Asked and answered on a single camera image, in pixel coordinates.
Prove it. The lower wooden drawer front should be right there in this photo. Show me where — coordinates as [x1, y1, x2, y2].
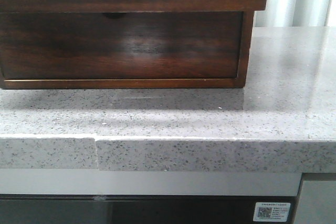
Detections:
[0, 11, 245, 80]

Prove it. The grey cabinet door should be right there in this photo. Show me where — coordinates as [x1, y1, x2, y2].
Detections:
[294, 174, 335, 223]

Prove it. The dark wooden drawer cabinet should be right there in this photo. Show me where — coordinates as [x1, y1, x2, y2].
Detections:
[0, 10, 255, 90]

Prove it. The white QR code sticker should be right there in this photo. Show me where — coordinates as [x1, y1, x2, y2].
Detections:
[253, 202, 291, 222]

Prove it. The black appliance under counter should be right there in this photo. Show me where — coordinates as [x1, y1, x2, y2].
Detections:
[1, 195, 296, 223]

